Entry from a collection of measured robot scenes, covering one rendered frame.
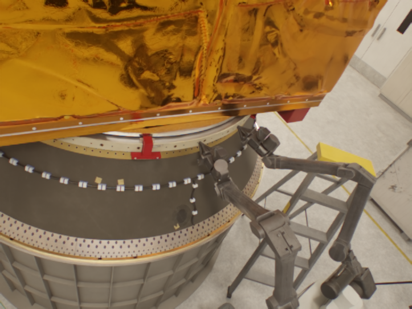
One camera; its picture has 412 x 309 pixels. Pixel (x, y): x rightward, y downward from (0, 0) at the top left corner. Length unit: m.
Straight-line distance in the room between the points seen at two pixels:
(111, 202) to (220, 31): 0.87
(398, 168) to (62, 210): 3.84
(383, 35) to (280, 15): 7.57
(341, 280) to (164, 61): 1.03
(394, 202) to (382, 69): 4.85
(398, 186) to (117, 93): 3.87
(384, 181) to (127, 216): 3.64
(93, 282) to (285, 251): 1.28
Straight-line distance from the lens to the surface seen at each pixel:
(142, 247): 1.53
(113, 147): 1.24
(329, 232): 2.41
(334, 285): 1.25
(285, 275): 1.01
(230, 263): 3.02
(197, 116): 1.35
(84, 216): 1.45
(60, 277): 1.93
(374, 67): 8.77
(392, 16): 8.70
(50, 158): 1.39
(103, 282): 1.90
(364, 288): 1.53
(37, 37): 0.90
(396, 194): 4.43
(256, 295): 3.00
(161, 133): 1.26
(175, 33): 1.01
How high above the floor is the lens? 2.58
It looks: 42 degrees down
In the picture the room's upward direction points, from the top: 22 degrees clockwise
